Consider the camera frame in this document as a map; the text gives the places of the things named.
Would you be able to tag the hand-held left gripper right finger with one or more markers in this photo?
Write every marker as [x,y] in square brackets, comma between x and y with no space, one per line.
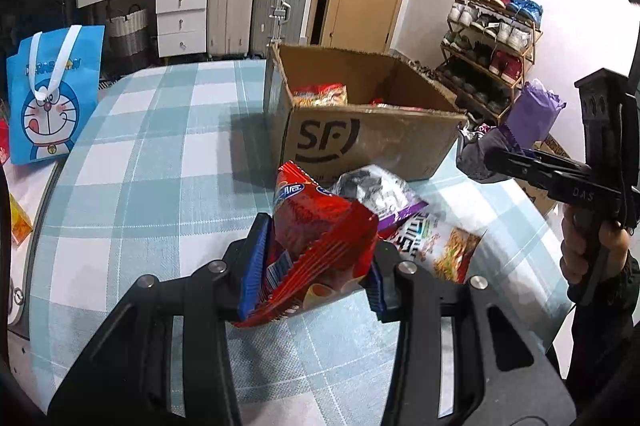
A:
[382,291]

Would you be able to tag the purple bag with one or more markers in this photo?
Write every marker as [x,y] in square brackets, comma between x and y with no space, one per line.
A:
[535,110]

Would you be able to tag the shoe rack with shoes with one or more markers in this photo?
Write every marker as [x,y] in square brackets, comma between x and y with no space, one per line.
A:
[505,30]

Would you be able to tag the brown cardboard box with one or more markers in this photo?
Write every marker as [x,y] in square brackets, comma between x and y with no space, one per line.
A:
[400,145]

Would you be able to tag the cream suitcase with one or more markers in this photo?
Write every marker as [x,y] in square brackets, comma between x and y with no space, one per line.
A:
[230,5]

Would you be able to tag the orange noodle snack packet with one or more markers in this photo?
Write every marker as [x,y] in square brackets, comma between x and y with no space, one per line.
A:
[320,95]

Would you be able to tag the person's right hand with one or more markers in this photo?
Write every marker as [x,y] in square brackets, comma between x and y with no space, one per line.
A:
[570,256]

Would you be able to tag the small red snack packet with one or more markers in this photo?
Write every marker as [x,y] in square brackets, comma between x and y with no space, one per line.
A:
[382,102]

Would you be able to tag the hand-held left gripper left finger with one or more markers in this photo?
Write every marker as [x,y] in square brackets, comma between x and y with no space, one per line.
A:
[255,266]

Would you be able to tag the person's right forearm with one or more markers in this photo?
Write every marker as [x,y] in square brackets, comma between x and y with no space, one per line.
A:
[605,331]

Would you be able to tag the white drawer cabinet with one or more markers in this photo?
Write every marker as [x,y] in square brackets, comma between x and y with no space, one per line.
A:
[182,23]

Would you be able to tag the large red chips bag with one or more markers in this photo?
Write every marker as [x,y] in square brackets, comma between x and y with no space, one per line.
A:
[320,231]

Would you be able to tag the wooden shoe rack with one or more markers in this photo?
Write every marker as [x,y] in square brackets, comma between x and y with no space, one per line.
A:
[534,40]

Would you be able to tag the small printed cardboard box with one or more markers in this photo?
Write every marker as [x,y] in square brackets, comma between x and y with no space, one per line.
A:
[542,203]

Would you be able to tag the silver snack packet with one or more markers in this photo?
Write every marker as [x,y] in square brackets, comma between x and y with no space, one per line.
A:
[370,191]

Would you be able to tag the blue cartoon tote bag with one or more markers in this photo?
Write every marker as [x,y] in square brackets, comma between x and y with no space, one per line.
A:
[50,120]

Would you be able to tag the white red noodle packet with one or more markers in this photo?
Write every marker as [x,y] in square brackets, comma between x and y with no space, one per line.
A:
[445,251]

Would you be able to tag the woven laundry basket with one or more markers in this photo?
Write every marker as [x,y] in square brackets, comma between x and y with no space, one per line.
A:
[127,33]

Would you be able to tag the yellow packet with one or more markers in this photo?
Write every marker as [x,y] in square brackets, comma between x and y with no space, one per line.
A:
[20,223]

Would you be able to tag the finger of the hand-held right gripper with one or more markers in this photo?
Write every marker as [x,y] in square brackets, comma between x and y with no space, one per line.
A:
[510,163]
[560,160]

